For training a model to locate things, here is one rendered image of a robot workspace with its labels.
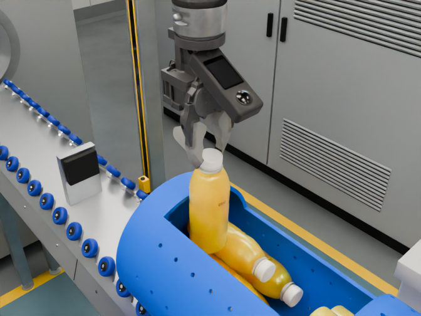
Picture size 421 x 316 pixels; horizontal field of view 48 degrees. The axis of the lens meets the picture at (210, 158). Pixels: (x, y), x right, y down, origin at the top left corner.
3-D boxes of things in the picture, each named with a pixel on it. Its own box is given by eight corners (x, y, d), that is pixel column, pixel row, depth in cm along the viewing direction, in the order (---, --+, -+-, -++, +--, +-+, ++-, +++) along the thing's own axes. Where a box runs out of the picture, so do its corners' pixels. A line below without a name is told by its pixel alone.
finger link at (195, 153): (179, 155, 79) (185, 103, 75) (202, 171, 76) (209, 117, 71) (164, 160, 77) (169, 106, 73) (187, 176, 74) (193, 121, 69)
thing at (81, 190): (98, 187, 136) (90, 141, 127) (105, 194, 133) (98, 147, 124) (66, 202, 130) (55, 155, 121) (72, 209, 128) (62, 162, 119)
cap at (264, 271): (262, 279, 89) (269, 284, 87) (252, 277, 85) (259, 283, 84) (273, 261, 88) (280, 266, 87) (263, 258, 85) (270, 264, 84)
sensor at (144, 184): (145, 187, 140) (143, 173, 137) (150, 192, 138) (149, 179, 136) (123, 198, 136) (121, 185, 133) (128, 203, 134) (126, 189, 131)
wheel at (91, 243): (92, 234, 113) (85, 234, 111) (101, 245, 110) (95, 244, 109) (83, 251, 113) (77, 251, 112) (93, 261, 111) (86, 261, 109)
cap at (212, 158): (193, 160, 77) (193, 151, 76) (212, 152, 79) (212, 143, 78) (208, 172, 74) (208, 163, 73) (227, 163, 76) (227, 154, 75)
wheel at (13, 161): (15, 154, 141) (9, 152, 139) (21, 160, 138) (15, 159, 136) (9, 167, 141) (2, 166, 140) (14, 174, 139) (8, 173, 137)
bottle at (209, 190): (181, 239, 88) (179, 158, 77) (211, 223, 92) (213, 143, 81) (204, 263, 84) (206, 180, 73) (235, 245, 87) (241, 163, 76)
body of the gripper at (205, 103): (199, 91, 78) (197, 17, 72) (235, 110, 73) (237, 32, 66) (161, 105, 74) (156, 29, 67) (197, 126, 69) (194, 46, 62)
